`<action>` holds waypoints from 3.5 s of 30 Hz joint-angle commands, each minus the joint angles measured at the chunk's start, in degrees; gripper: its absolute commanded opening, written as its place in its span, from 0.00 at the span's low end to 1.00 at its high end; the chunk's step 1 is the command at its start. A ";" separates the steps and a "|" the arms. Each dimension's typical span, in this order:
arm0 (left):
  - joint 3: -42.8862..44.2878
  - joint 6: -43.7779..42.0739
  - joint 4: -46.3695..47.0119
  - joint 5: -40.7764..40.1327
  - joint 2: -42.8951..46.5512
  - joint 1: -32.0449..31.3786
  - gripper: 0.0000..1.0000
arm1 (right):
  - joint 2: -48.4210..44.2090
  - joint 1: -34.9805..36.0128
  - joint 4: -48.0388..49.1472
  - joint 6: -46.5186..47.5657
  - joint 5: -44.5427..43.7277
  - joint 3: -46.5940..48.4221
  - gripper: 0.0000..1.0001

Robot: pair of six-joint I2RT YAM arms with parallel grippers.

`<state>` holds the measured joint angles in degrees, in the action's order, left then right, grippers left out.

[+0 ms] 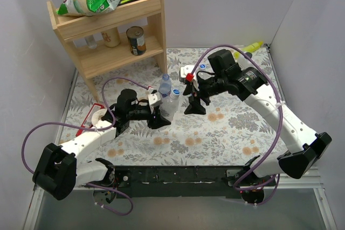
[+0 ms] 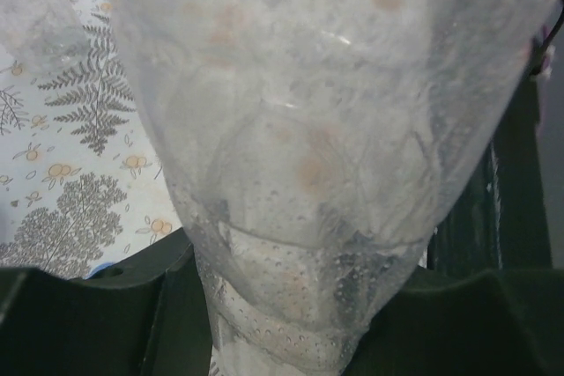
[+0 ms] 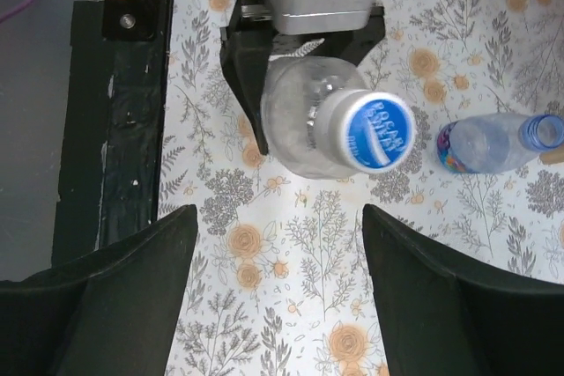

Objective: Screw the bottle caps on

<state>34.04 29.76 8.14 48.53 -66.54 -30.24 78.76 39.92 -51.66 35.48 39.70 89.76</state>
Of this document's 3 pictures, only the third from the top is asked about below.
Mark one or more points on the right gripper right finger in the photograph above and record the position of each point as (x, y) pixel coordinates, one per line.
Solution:
(442, 312)

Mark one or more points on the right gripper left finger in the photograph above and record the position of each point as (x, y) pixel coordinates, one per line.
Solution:
(111, 312)

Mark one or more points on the clear bottle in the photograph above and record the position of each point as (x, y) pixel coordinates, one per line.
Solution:
(294, 90)

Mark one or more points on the blue bottle cap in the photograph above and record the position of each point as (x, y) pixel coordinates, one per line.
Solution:
(371, 132)

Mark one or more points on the small blue-label water bottle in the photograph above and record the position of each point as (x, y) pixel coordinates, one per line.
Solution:
(497, 143)

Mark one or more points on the floral table mat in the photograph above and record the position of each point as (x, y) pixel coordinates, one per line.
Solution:
(281, 277)

